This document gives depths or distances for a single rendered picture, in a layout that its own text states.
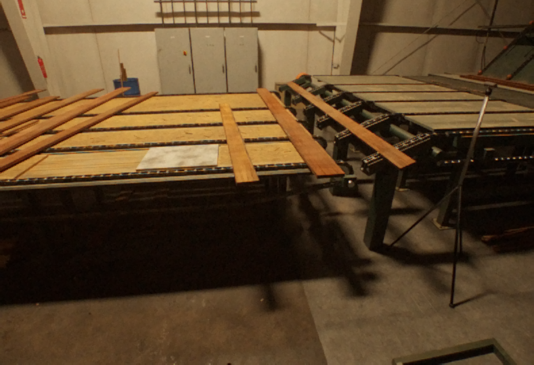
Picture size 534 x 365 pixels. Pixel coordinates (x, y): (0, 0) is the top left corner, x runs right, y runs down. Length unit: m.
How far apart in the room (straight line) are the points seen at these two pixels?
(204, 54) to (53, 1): 3.82
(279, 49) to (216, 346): 7.19
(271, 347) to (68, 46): 8.23
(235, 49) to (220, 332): 6.35
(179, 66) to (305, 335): 6.53
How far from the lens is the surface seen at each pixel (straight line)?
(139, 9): 8.24
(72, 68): 8.89
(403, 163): 2.14
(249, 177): 1.85
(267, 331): 2.05
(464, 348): 2.27
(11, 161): 2.91
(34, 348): 2.45
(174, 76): 7.47
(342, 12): 8.37
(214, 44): 7.32
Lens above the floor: 1.72
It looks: 24 degrees down
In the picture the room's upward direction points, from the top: straight up
